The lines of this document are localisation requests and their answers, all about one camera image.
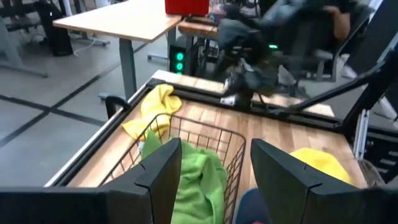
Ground grey desk leg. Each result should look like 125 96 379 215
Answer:
97 37 139 101
0 16 49 79

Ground clear plastic bin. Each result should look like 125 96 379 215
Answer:
355 158 388 189

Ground red box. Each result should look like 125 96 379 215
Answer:
164 0 211 17

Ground green microfiber towel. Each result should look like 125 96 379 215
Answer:
169 141 229 224
141 129 164 161

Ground black computer tower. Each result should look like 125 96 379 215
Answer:
36 0 75 58

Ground person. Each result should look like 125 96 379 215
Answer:
321 0 377 43

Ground light-coloured desk top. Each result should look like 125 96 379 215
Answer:
52 0 183 44

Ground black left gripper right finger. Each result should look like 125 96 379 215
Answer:
250 138 361 224

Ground black frame bracket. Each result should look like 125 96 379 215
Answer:
104 94 132 120

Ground black wire basket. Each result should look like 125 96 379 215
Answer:
97 112 248 224

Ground teal plastic bin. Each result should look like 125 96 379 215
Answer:
234 187 272 224

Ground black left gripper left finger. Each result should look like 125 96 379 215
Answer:
99 138 183 224

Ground grey office chair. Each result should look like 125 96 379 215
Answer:
313 6 374 82

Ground wooden desk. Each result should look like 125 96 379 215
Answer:
177 19 220 41

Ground silver aluminium post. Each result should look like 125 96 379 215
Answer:
353 108 371 160

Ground computer tower green fans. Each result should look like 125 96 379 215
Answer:
168 44 192 77

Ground white cable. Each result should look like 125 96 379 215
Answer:
72 37 96 58

